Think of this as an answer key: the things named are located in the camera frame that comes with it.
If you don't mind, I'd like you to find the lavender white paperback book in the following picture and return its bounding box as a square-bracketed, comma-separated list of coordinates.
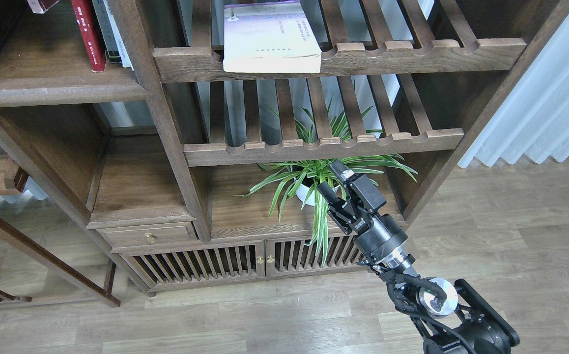
[223, 0, 322, 74]

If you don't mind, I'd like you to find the left slatted cabinet door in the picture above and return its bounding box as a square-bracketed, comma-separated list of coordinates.
[121, 240, 266, 292]

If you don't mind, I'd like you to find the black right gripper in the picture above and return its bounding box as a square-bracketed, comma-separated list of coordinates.
[317, 159, 409, 264]

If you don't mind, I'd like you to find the dark wooden bookshelf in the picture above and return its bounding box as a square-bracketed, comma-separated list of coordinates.
[0, 0, 569, 294]

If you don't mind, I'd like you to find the maroon book with white characters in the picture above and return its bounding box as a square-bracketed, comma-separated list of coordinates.
[27, 0, 59, 14]

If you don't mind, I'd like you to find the green spider plant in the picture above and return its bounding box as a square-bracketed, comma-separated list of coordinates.
[237, 93, 418, 266]

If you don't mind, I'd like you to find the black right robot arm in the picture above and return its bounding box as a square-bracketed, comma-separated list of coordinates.
[318, 160, 520, 354]

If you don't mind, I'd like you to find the white sheer curtain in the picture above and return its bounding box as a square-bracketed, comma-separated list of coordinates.
[458, 15, 569, 168]

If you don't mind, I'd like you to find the white upright book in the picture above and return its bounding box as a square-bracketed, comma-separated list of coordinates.
[102, 0, 133, 69]

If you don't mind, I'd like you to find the dark green upright book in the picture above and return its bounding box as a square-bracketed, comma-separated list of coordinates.
[92, 0, 121, 63]

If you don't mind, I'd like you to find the wooden side furniture frame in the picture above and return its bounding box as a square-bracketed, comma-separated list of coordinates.
[0, 148, 120, 308]

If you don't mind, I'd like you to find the slatted cabinet door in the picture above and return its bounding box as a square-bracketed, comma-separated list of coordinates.
[265, 233, 365, 278]
[121, 240, 266, 292]

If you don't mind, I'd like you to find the small wooden drawer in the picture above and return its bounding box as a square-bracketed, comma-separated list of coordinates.
[97, 222, 197, 249]

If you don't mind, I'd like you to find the white plant pot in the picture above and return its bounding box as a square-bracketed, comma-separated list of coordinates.
[294, 177, 328, 210]

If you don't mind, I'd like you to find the right slatted cabinet door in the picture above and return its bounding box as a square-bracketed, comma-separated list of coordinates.
[265, 233, 365, 278]

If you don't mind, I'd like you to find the red paperback book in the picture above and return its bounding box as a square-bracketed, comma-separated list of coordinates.
[71, 0, 107, 73]

